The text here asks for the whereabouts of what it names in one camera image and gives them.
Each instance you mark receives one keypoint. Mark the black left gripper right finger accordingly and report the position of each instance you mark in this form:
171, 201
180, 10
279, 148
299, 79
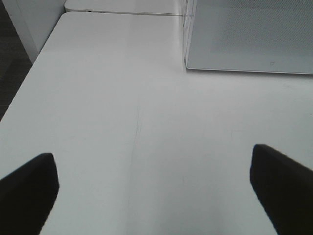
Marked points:
284, 188

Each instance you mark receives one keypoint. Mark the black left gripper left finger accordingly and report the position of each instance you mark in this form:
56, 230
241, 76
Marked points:
27, 196

